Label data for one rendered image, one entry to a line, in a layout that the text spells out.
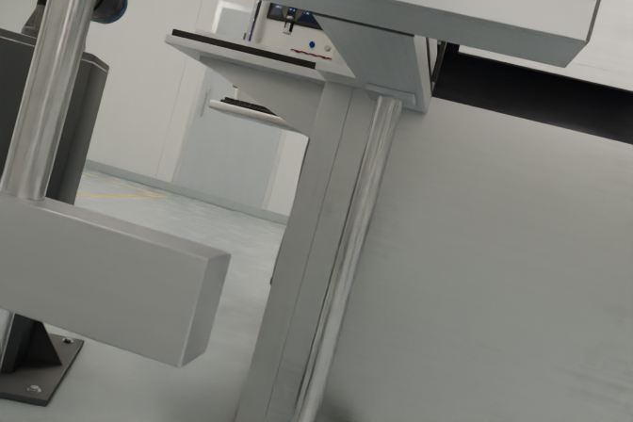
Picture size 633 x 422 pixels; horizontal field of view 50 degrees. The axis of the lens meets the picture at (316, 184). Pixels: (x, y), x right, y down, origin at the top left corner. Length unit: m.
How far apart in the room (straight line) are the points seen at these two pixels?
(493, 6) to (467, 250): 0.87
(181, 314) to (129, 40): 7.36
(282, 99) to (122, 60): 6.43
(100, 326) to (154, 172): 6.95
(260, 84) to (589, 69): 0.73
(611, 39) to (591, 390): 0.72
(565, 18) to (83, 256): 0.54
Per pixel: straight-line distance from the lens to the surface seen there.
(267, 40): 2.64
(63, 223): 0.78
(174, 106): 7.67
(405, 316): 1.49
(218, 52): 1.60
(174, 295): 0.73
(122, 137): 7.88
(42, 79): 0.82
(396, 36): 0.82
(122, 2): 1.96
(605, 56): 1.53
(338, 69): 1.37
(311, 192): 1.50
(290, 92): 1.63
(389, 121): 1.26
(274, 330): 1.54
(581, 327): 1.52
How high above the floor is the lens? 0.67
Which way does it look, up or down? 1 degrees down
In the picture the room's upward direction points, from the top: 15 degrees clockwise
